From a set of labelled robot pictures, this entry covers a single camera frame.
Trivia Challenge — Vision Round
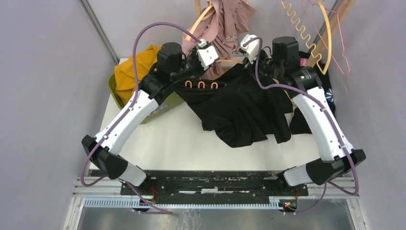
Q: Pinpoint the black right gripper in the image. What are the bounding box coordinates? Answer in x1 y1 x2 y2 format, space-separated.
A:
243 46 284 81

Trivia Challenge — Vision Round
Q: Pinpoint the cream hanger of yellow skirt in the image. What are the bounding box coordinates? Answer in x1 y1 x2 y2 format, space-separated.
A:
281 0 332 74

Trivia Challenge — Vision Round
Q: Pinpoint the yellow skirt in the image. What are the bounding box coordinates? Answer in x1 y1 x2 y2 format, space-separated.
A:
114 45 161 104

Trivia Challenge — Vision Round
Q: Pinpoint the black skirt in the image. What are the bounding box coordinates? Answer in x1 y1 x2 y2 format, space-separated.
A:
175 64 293 148

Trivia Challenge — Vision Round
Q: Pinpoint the pink wire hanger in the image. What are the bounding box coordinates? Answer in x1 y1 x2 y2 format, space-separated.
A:
306 0 355 75

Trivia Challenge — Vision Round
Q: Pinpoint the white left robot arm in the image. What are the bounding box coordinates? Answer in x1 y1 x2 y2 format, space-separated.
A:
81 41 218 195

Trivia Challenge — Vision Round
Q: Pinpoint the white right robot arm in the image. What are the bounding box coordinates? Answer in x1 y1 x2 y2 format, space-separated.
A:
240 35 366 196

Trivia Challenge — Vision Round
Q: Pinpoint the pink pleated skirt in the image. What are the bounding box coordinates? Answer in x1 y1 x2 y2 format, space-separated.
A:
181 0 257 81

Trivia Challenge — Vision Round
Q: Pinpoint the small pink cloth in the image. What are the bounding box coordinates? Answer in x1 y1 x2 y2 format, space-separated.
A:
300 57 309 67

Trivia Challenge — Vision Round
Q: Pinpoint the olive green plastic basket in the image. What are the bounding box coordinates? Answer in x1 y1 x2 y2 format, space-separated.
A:
108 74 184 124

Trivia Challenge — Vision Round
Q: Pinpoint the black cloth on table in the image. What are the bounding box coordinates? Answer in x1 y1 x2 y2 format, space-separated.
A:
289 50 337 135

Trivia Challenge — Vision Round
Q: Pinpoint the aluminium corner profile right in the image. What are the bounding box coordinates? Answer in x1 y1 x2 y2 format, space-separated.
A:
313 0 352 56

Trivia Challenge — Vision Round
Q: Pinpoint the aluminium corner profile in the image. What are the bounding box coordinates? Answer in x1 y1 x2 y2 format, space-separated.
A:
79 0 120 65
313 0 352 56

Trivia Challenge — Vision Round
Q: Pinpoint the aluminium corner profile left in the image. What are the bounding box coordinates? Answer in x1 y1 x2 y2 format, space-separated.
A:
79 0 120 65

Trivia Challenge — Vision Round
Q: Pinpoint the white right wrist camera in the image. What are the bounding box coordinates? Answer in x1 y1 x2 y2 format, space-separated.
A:
239 34 262 64

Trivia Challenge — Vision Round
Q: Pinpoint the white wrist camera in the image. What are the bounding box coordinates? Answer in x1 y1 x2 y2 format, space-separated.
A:
197 39 219 70
239 34 262 64

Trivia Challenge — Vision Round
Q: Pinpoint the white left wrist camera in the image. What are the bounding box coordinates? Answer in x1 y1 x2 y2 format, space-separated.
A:
197 39 219 70

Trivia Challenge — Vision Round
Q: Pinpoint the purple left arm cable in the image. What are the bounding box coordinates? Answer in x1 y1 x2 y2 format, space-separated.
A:
80 22 207 215

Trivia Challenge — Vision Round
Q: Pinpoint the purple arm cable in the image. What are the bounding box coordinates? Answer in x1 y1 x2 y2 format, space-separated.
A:
242 36 360 215
80 22 207 215

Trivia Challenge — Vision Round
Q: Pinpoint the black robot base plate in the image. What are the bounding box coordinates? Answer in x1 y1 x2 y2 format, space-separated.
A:
136 170 310 205

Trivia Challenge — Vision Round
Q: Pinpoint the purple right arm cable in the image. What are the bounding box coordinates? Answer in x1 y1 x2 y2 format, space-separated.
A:
242 36 360 215

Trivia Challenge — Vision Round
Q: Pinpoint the grey slotted cable duct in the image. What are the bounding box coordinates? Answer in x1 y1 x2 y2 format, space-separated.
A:
83 198 281 210

